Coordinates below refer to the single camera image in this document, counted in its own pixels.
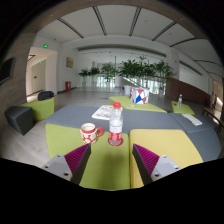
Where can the framed wall picture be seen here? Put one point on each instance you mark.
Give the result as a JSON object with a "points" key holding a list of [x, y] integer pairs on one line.
{"points": [[69, 62]]}

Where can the row of potted green plants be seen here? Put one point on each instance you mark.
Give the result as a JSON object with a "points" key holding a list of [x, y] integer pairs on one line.
{"points": [[133, 70]]}

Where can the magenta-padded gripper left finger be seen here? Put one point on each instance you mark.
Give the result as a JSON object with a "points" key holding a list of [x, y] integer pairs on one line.
{"points": [[58, 166]]}

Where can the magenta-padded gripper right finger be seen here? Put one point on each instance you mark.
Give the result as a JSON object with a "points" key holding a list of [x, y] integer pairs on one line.
{"points": [[163, 166]]}

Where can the open white magazine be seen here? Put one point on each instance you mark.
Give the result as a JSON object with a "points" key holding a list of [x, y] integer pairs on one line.
{"points": [[101, 112]]}

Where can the red and white mug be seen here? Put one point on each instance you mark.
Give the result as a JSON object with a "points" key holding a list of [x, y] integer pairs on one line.
{"points": [[89, 134]]}

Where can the black bag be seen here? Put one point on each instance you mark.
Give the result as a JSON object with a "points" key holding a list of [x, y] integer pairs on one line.
{"points": [[46, 95]]}

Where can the red fire extinguisher cabinet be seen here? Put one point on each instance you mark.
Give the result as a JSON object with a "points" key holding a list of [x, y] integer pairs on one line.
{"points": [[68, 86]]}

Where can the green armchair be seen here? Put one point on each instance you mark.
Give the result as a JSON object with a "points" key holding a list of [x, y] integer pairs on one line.
{"points": [[41, 109]]}

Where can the clear red-capped water bottle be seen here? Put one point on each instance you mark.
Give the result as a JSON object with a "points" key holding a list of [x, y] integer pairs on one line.
{"points": [[115, 128]]}

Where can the green exit sign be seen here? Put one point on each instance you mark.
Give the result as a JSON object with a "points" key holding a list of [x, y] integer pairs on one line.
{"points": [[45, 46]]}

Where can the red blue white cube box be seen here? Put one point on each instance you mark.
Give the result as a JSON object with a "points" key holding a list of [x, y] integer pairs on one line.
{"points": [[139, 95]]}

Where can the dark grey ottoman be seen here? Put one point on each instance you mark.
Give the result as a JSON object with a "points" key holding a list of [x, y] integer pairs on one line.
{"points": [[18, 120]]}

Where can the black wall screen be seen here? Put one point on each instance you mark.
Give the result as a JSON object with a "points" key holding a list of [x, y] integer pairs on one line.
{"points": [[6, 70]]}

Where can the small clear water bottle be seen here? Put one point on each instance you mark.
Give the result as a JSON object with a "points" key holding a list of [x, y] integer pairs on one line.
{"points": [[180, 101]]}

